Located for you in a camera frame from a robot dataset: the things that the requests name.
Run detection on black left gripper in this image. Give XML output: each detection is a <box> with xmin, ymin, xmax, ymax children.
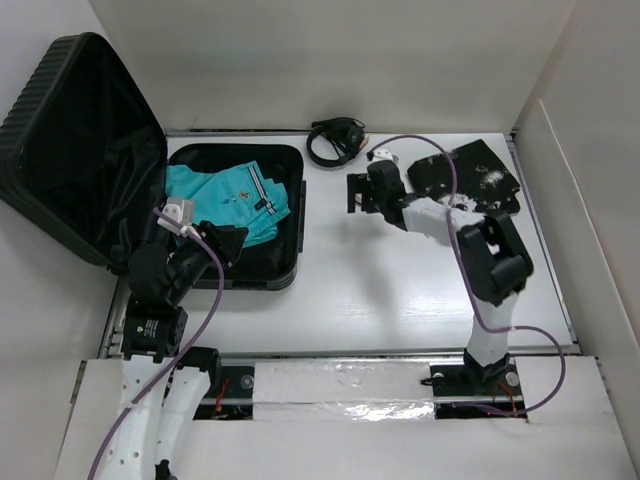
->
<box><xmin>167</xmin><ymin>218</ymin><xmax>247</xmax><ymax>301</ymax></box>

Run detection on turquoise shorts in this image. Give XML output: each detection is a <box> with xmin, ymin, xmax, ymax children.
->
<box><xmin>165</xmin><ymin>161</ymin><xmax>291</xmax><ymax>248</ymax></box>

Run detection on black white tie-dye shirt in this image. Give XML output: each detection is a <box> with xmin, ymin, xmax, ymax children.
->
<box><xmin>407</xmin><ymin>140</ymin><xmax>521</xmax><ymax>215</ymax></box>

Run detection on black hard-shell suitcase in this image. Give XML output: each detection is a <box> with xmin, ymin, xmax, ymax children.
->
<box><xmin>1</xmin><ymin>32</ymin><xmax>306</xmax><ymax>291</ymax></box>

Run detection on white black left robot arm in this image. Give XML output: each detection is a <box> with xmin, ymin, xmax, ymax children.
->
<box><xmin>87</xmin><ymin>221</ymin><xmax>248</xmax><ymax>479</ymax></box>

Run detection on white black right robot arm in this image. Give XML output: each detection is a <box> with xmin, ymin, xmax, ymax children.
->
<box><xmin>347</xmin><ymin>160</ymin><xmax>534</xmax><ymax>393</ymax></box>

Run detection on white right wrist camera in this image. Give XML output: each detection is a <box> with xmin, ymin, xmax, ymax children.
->
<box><xmin>366</xmin><ymin>147</ymin><xmax>399</xmax><ymax>164</ymax></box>

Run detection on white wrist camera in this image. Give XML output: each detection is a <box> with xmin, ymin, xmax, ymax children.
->
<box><xmin>157</xmin><ymin>197</ymin><xmax>195</xmax><ymax>237</ymax></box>
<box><xmin>366</xmin><ymin>147</ymin><xmax>399</xmax><ymax>164</ymax></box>

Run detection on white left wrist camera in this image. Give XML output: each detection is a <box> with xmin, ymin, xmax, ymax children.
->
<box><xmin>157</xmin><ymin>197</ymin><xmax>195</xmax><ymax>237</ymax></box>

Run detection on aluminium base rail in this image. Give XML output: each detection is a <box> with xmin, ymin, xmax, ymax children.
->
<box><xmin>97</xmin><ymin>349</ymin><xmax>581</xmax><ymax>407</ymax></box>

